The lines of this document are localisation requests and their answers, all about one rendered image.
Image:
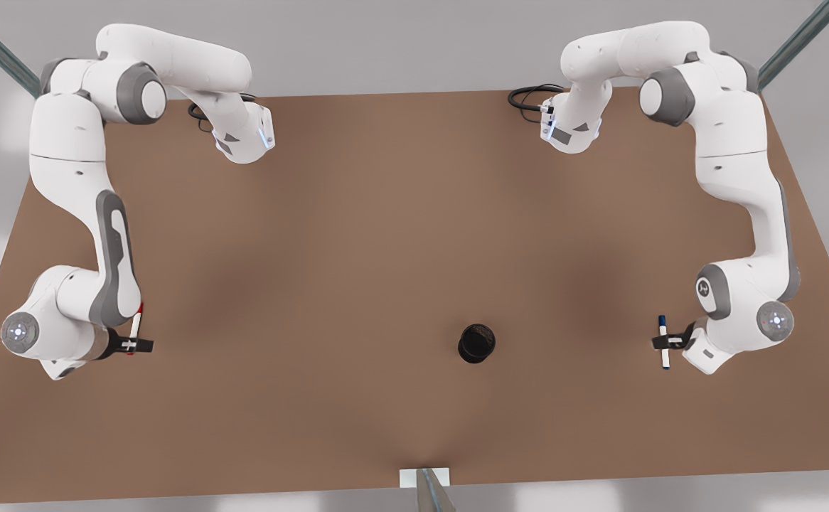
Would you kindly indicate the blue-capped white marker pen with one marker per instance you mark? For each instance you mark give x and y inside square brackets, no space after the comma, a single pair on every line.
[663,343]

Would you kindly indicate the red-capped white marker pen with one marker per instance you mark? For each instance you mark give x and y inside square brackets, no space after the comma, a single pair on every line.
[135,326]

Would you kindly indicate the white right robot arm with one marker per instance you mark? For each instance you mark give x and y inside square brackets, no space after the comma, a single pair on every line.
[73,171]

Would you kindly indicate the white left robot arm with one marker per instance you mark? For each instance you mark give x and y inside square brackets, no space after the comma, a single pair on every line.
[741,171]

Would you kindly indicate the black pen holder cup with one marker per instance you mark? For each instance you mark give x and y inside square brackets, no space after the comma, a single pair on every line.
[476,343]

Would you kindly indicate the silver frame post with foot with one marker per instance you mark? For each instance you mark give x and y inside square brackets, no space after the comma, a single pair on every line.
[429,487]

